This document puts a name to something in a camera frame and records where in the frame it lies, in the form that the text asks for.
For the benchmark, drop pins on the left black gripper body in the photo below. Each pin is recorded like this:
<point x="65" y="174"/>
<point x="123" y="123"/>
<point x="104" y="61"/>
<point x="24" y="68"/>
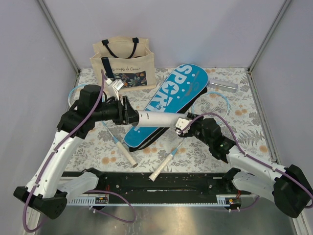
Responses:
<point x="115" y="111"/>

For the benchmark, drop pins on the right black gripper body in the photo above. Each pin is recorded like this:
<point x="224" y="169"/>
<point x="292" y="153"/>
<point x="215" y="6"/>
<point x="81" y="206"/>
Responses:
<point x="195" y="130"/>

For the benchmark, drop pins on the white shuttlecock tube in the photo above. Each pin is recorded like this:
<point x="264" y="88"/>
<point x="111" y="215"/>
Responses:
<point x="157" y="119"/>

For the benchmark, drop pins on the blue badminton racket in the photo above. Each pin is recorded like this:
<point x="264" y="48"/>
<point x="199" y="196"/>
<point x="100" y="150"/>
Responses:
<point x="214" y="102"/>
<point x="73" y="96"/>

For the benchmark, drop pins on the blue sport racket cover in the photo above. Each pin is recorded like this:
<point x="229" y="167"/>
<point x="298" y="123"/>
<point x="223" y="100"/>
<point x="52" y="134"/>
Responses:
<point x="175" y="95"/>

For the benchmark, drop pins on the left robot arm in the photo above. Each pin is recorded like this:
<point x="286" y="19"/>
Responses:
<point x="44" y="193"/>

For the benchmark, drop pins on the beige canvas tote bag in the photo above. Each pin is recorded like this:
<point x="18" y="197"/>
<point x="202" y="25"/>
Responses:
<point x="125" y="58"/>

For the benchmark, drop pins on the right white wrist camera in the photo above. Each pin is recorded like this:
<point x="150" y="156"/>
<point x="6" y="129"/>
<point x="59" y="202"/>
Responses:
<point x="182" y="125"/>

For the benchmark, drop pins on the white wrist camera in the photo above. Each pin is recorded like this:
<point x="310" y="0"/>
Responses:
<point x="114" y="87"/>
<point x="182" y="125"/>

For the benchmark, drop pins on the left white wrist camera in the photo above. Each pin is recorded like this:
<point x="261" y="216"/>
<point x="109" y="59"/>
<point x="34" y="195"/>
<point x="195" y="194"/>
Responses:
<point x="114" y="87"/>

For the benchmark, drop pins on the right aluminium frame post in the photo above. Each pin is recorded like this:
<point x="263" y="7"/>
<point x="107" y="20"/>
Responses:
<point x="283" y="9"/>

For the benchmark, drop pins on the aluminium frame post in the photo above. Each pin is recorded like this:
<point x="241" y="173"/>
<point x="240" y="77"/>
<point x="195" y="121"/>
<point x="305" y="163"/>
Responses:
<point x="44" y="8"/>
<point x="283" y="9"/>

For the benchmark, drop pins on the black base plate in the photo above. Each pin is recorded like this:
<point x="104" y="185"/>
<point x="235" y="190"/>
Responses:
<point x="167" y="188"/>

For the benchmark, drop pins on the left aluminium frame post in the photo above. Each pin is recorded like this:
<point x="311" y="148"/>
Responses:
<point x="44" y="8"/>

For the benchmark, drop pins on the white slotted cable duct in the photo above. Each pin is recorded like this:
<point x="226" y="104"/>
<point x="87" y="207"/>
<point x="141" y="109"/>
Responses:
<point x="88" y="201"/>

